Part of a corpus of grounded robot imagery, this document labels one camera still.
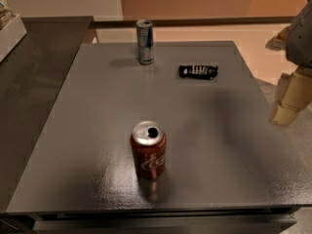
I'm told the black rxbar chocolate bar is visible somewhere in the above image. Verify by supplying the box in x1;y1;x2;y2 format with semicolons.
178;64;218;80

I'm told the red coke can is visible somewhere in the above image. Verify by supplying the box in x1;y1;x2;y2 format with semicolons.
130;120;167;179

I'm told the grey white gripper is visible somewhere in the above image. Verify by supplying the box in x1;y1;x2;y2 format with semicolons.
265;0;312;126

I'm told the dark side counter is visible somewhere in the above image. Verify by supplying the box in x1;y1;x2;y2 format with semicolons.
0;16;94;215

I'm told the white box on counter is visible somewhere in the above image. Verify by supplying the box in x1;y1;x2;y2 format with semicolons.
0;14;27;62

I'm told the silver blue energy drink can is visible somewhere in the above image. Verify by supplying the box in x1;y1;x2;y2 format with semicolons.
136;19;154;64

